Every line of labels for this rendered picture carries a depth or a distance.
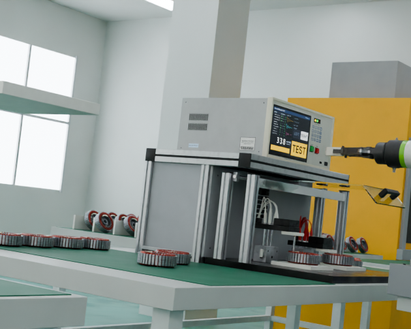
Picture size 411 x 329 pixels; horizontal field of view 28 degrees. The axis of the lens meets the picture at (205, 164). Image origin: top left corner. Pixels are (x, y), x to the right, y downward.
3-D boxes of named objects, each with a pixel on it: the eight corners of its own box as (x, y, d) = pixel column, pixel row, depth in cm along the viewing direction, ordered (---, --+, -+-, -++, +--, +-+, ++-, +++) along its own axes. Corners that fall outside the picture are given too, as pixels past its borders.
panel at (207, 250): (304, 260, 319) (312, 184, 320) (203, 256, 266) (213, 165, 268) (303, 260, 319) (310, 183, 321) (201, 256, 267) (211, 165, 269)
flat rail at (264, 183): (344, 201, 309) (345, 193, 309) (254, 187, 260) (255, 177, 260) (341, 201, 310) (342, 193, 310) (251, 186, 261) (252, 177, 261)
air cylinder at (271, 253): (277, 263, 278) (278, 247, 278) (265, 262, 272) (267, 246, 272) (265, 261, 281) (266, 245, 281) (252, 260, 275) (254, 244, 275)
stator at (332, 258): (359, 266, 288) (359, 256, 288) (344, 266, 279) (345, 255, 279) (331, 262, 295) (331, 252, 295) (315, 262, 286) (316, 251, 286)
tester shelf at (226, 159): (348, 187, 312) (349, 175, 312) (249, 167, 258) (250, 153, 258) (252, 179, 339) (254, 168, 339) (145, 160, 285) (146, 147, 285)
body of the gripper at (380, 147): (381, 163, 273) (357, 162, 278) (393, 166, 279) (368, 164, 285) (383, 140, 273) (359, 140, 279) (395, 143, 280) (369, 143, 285)
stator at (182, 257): (157, 260, 255) (158, 248, 255) (192, 264, 253) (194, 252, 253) (149, 262, 244) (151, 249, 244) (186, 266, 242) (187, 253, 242)
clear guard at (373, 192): (405, 208, 293) (407, 192, 293) (376, 203, 274) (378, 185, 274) (325, 201, 313) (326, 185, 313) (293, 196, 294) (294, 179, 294)
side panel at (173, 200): (203, 263, 268) (214, 166, 270) (197, 263, 266) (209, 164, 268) (139, 253, 285) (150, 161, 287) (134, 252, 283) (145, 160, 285)
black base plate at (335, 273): (418, 282, 289) (419, 276, 289) (332, 283, 239) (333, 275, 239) (303, 266, 318) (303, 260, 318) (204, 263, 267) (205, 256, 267)
